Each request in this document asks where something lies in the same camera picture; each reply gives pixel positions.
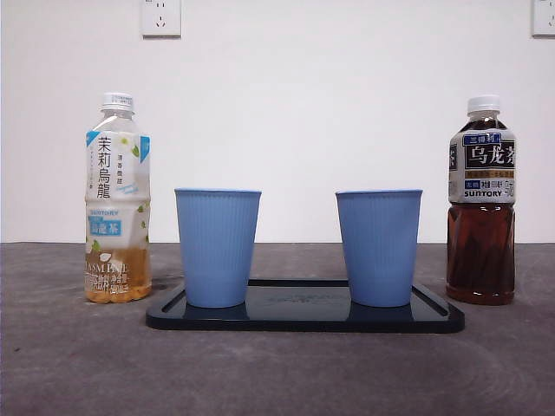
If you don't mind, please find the jasmine tea bottle pale label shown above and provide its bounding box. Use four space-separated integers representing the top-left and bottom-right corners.
83 91 153 304

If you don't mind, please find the dark oolong tea bottle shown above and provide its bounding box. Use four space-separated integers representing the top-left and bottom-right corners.
445 94 518 306

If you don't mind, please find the blue ribbed cup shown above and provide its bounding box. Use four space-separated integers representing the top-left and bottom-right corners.
335 188 424 309
173 187 263 309

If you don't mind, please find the dark glossy tray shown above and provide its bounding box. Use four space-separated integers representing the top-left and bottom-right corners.
145 278 467 334

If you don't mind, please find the white wall socket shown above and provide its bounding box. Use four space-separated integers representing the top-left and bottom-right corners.
531 0 555 37
140 0 182 38

